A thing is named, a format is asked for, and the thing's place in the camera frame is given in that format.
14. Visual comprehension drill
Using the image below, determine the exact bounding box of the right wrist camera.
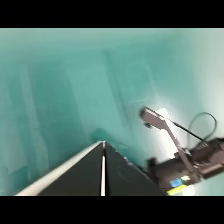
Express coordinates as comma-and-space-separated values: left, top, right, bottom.
138, 106, 196, 168

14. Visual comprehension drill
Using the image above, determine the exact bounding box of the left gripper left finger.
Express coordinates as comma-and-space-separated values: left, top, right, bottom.
15, 140, 104, 197

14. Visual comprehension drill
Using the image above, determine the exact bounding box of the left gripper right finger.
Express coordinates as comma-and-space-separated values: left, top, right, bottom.
104, 142, 167, 197

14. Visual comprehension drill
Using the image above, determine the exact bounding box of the black cable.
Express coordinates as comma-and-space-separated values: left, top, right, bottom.
165, 111, 218, 145

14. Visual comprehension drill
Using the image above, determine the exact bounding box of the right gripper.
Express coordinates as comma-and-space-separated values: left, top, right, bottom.
146, 155, 205, 197

